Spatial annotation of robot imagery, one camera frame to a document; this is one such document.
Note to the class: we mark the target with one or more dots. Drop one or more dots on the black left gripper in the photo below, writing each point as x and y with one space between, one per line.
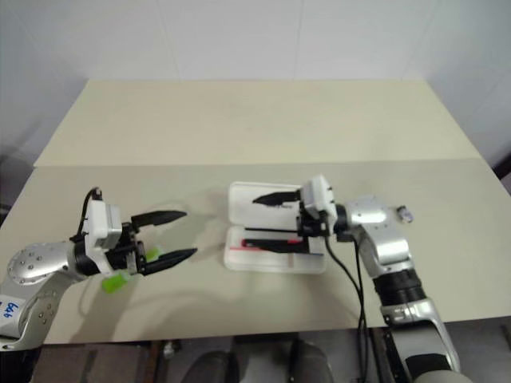
127 251

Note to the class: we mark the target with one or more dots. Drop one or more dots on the white plastic pencil case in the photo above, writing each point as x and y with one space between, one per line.
263 217

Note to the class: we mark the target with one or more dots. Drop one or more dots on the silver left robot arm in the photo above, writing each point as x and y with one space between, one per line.
38 261

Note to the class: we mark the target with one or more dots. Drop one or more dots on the red marker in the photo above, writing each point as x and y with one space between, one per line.
238 247

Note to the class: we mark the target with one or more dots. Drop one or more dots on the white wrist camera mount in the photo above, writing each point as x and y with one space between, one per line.
96 223
317 195

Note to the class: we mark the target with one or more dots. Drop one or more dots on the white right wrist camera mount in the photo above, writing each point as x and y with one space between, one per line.
317 195

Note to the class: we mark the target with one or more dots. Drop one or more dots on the white label blue writing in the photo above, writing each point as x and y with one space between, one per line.
10 315

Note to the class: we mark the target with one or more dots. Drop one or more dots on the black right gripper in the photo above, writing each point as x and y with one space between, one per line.
313 225

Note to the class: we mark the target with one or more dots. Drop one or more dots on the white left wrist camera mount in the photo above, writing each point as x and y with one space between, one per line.
96 223

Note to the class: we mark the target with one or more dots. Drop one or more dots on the green marker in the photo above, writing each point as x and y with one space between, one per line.
113 282

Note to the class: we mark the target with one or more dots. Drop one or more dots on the small grey blue object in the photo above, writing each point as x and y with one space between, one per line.
406 214

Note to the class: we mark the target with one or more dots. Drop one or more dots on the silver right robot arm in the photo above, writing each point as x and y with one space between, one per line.
383 247

